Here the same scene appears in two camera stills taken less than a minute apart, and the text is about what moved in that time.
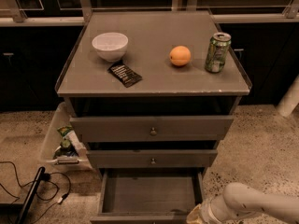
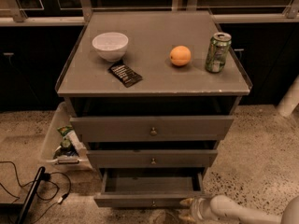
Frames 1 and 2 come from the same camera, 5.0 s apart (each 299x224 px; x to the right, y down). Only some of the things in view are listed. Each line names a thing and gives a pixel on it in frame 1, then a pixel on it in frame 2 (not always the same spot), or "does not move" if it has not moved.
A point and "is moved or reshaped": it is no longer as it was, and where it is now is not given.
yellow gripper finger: [194, 217] to [187, 202]
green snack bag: [64, 131] does not move
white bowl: [110, 46] does not move
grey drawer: [148, 195] is moved or reshaped
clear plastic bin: [62, 147] does not move
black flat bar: [32, 193] does not move
